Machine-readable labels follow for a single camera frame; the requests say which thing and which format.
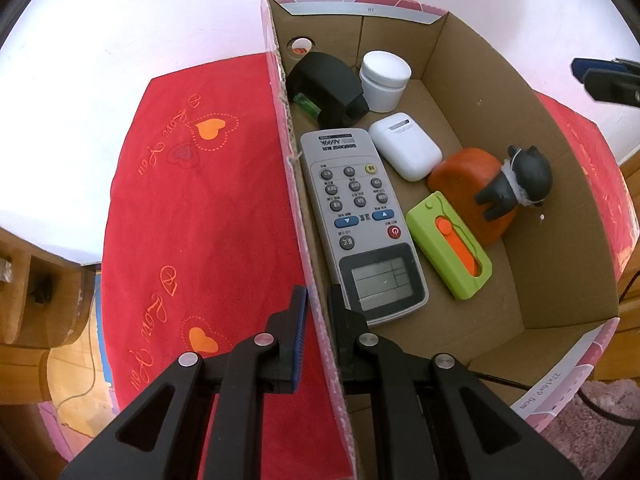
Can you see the wooden furniture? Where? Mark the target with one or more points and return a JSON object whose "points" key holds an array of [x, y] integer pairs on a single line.
{"points": [[30, 310]]}

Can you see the green orange utility cutter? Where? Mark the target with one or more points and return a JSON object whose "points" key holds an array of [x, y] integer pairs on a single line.
{"points": [[450, 275]]}

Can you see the black plastic device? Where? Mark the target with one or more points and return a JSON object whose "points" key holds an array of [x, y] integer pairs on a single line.
{"points": [[325, 85]]}

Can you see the grey white remote control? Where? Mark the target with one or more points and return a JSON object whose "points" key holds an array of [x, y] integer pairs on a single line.
{"points": [[350, 200]]}

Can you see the orange rounded case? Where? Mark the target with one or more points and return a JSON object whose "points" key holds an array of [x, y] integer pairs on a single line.
{"points": [[460, 175]]}

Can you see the pink patterned cardboard box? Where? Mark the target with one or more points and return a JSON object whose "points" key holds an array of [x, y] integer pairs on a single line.
{"points": [[500, 310]]}

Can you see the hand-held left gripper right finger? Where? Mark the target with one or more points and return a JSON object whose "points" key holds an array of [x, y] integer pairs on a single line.
{"points": [[345, 330]]}

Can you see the white earbud case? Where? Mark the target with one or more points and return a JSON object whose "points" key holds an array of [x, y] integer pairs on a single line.
{"points": [[405, 150]]}

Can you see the red printed blanket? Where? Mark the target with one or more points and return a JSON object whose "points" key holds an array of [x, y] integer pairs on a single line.
{"points": [[200, 260]]}

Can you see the pink fluffy rug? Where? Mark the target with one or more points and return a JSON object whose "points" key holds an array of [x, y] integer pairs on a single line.
{"points": [[600, 440]]}

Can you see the small green plastic piece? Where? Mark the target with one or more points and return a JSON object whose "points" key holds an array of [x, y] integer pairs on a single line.
{"points": [[305, 102]]}

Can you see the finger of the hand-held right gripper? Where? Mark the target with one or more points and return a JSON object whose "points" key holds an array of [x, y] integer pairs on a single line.
{"points": [[612, 87], [592, 64]]}

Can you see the white round jar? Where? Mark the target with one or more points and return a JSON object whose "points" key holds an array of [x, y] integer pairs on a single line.
{"points": [[382, 75]]}

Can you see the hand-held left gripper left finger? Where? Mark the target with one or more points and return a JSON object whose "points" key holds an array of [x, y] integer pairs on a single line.
{"points": [[299, 335]]}

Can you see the grey animal figurine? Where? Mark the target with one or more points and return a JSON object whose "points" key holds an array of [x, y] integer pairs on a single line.
{"points": [[530, 175]]}

